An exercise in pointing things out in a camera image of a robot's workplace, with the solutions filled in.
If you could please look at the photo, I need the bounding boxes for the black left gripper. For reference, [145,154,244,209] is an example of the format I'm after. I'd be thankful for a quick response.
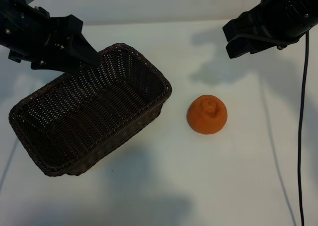
[0,0,100,75]

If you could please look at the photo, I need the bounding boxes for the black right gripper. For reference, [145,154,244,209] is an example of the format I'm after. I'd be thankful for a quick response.
[222,0,318,60]

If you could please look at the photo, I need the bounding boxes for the dark brown wicker basket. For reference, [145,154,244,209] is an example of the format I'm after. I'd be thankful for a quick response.
[8,42,172,177]

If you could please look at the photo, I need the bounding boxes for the orange fruit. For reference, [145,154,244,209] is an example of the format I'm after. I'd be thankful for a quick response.
[186,94,228,135]

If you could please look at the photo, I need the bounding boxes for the black hanging cable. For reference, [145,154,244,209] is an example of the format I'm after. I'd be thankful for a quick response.
[297,28,310,226]

